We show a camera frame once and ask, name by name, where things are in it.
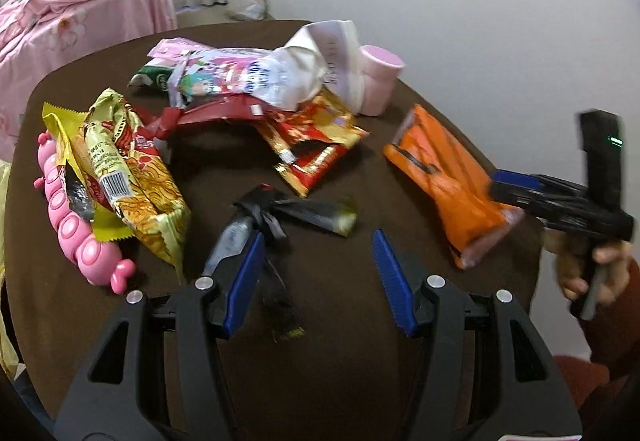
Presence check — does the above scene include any orange snack bag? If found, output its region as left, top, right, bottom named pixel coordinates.
left=383, top=105, right=525, bottom=270

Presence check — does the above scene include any black wrapper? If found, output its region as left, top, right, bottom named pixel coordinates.
left=202, top=184, right=357, bottom=341

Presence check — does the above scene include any yellow gold noodle wrapper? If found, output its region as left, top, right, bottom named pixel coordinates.
left=81, top=89, right=191, bottom=283

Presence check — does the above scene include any red gold snack wrapper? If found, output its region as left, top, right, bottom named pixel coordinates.
left=255, top=88, right=369, bottom=197

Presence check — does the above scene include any dark red wrapper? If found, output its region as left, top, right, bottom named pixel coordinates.
left=136, top=94, right=277, bottom=141

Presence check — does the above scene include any pink cartoon snack bag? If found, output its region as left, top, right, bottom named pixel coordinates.
left=148, top=38, right=326, bottom=112

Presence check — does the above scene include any green white milk bag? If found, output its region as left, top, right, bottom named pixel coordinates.
left=128, top=58, right=175, bottom=92

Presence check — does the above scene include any white lilac bunny bag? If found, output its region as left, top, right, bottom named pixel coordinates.
left=285, top=19, right=364, bottom=115

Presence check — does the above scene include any red sleeve forearm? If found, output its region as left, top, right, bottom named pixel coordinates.
left=554, top=260, right=639, bottom=407

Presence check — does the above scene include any person's right hand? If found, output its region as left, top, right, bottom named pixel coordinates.
left=544, top=227, right=635, bottom=307

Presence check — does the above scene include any pink caterpillar toy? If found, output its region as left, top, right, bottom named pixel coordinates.
left=34, top=131, right=136, bottom=295

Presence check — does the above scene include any pink cylindrical cup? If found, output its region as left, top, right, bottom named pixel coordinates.
left=359, top=44, right=405, bottom=117

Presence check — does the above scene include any pink bed with duvet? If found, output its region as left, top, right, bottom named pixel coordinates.
left=1, top=0, right=177, bottom=161

